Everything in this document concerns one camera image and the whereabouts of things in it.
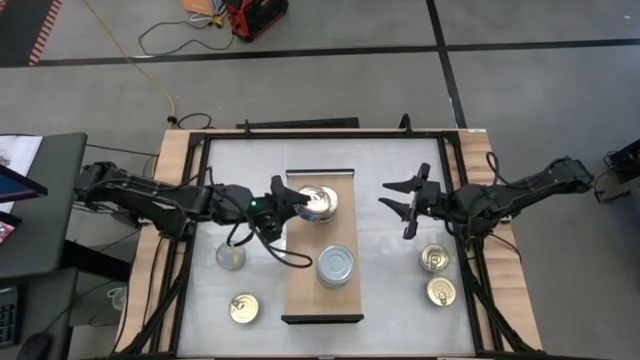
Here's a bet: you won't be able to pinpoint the black keyboard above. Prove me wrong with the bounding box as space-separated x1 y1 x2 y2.
0 284 22 350

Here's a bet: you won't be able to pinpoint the black metal table frame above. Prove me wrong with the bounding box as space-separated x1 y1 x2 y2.
115 127 546 360

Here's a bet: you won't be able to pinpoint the white paper sheet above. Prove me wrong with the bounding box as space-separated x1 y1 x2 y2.
0 134 44 215

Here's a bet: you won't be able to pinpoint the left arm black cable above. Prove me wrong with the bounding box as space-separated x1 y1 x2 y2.
227 219 314 270

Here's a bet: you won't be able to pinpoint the white glossy table sheet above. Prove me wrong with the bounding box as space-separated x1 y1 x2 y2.
177 137 477 357

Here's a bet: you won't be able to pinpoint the silver can green white label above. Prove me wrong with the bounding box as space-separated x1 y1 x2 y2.
316 243 357 290
215 241 247 272

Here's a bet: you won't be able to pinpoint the black flat panel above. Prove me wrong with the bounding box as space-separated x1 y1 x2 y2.
236 117 361 131

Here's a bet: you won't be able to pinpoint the black computer mouse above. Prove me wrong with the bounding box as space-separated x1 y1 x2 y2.
18 332 54 360

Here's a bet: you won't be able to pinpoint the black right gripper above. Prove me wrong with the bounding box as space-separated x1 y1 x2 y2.
378 162 447 241

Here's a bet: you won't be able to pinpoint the yellow cable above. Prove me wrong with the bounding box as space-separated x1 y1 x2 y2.
82 0 177 117

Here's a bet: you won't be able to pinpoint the black equipment with cables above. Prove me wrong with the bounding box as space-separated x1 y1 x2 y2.
592 138 640 205

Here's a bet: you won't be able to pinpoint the red and black case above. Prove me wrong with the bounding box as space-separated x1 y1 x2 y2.
223 0 290 43

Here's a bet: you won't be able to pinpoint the black mat orange striped edge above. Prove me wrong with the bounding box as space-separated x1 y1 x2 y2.
0 0 64 68

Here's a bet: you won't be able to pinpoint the wooden shelf black legs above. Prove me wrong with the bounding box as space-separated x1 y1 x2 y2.
281 168 365 326

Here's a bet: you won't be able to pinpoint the grey desk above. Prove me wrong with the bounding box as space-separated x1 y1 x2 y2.
0 132 90 360

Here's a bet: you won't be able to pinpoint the black desk base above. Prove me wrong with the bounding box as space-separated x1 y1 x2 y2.
60 238 132 284

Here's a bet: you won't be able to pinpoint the orange box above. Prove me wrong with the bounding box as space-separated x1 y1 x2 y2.
180 0 227 17

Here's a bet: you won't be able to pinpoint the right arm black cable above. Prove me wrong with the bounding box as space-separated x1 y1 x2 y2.
484 151 524 264

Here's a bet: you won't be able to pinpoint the small dark tablet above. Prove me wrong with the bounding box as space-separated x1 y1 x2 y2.
0 211 23 245

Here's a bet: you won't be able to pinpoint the blue screen monitor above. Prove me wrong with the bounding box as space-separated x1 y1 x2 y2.
0 163 50 205

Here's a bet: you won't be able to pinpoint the black cable loop with plug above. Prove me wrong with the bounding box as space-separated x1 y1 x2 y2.
167 111 215 131

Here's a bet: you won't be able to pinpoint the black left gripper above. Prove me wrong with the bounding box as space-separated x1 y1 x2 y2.
248 174 312 246

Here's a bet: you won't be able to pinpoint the black floor cable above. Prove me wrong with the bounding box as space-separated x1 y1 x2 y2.
137 18 236 57

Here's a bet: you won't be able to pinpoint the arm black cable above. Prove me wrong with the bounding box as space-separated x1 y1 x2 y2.
484 151 524 264
227 219 314 270

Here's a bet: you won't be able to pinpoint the clear plastic cup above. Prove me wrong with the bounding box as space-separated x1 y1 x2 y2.
106 285 129 312

